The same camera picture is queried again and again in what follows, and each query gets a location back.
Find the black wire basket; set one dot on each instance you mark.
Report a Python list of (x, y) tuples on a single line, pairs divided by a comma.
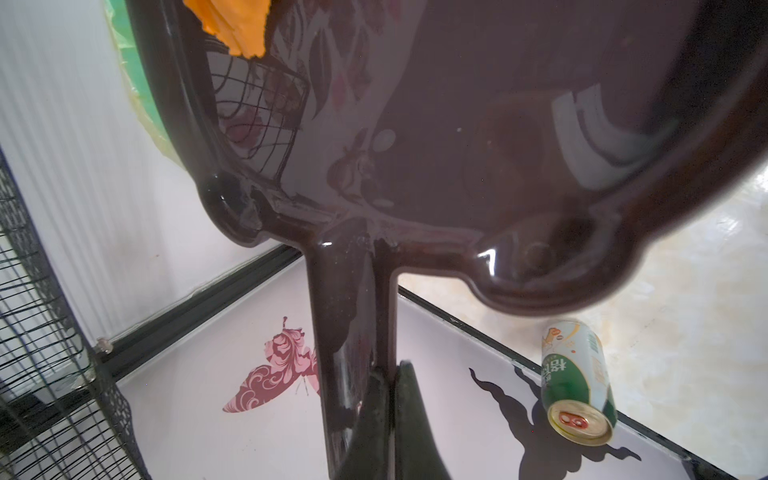
[(62, 415)]

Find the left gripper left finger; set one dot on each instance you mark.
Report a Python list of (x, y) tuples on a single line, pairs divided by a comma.
[(368, 456)]

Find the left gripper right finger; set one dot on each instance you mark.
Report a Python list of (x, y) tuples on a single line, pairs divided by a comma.
[(416, 453)]

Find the orange paper scrap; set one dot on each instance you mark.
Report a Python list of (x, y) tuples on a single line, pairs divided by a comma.
[(241, 25)]

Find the dark brown dustpan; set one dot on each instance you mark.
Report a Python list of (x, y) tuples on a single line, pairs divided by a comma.
[(533, 149)]

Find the green drink can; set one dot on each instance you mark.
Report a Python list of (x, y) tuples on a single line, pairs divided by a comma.
[(576, 391)]

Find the light green bin liner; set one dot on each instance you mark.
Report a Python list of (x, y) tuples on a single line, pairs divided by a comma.
[(137, 84)]

